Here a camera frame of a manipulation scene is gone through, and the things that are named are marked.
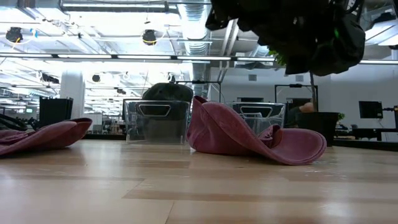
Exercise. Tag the silver ventilation duct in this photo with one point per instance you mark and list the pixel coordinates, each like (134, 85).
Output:
(194, 25)

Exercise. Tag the black ceiling spotlight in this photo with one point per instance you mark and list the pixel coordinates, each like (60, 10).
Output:
(14, 35)
(149, 37)
(96, 78)

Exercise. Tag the person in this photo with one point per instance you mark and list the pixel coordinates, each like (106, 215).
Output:
(306, 107)

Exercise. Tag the clear plastic bin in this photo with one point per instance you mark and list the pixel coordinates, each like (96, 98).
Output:
(133, 137)
(273, 112)

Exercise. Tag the black stand frame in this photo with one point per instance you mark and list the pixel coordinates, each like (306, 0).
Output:
(199, 82)
(295, 85)

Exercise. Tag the black monitor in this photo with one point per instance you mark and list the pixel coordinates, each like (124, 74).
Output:
(370, 109)

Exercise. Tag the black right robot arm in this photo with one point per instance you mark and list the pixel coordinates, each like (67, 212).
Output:
(342, 7)

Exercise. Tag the long ceiling strip light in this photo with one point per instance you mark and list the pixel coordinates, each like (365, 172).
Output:
(140, 57)

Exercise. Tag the white round pillar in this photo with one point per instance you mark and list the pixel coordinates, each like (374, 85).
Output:
(72, 93)

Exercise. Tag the maroon baseball cap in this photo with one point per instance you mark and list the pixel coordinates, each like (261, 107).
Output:
(224, 133)
(46, 135)

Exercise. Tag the green potted plant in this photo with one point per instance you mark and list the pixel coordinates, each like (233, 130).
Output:
(317, 127)

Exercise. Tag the black cabinet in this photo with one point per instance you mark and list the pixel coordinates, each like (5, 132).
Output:
(56, 112)

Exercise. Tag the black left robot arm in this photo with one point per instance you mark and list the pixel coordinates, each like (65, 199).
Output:
(12, 123)

